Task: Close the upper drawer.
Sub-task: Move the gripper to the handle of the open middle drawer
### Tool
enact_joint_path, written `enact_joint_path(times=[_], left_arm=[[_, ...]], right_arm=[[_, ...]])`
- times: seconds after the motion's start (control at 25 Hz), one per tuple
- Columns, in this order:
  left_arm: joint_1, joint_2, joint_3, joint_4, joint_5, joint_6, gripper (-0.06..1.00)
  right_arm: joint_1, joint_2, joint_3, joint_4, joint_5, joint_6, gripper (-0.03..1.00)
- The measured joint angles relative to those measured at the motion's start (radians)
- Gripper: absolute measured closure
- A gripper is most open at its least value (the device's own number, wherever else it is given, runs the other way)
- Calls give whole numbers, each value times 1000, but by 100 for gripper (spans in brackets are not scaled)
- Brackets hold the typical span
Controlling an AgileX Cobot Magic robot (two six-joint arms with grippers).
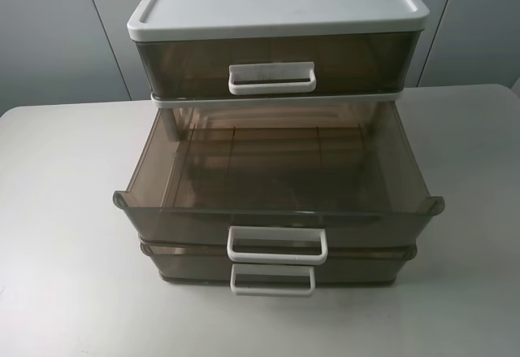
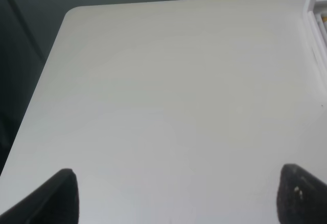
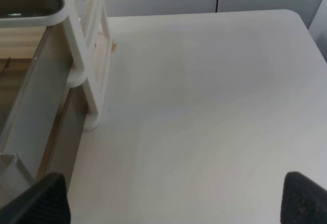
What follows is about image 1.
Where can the smoky drawer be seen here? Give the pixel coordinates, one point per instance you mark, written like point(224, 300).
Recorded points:
point(202, 264)
point(345, 168)
point(371, 63)

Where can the white drawer cabinet frame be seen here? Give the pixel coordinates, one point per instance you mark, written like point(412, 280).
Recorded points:
point(203, 20)

